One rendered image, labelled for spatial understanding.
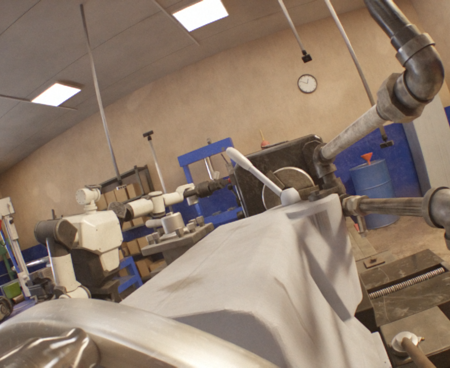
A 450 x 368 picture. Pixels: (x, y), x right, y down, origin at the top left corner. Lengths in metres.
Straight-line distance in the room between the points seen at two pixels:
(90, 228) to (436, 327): 1.17
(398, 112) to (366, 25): 5.32
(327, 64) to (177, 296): 5.07
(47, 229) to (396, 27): 1.20
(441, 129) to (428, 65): 4.71
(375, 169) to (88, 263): 3.75
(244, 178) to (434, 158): 3.64
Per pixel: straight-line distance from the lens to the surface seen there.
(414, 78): 0.26
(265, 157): 1.65
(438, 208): 0.25
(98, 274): 1.35
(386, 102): 0.29
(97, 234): 1.29
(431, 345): 0.56
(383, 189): 4.38
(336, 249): 0.45
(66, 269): 1.25
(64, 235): 1.22
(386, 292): 0.77
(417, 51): 0.25
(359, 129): 0.36
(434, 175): 4.87
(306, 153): 1.59
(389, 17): 0.27
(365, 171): 4.32
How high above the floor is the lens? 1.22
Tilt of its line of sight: 2 degrees down
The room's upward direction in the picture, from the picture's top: 18 degrees counter-clockwise
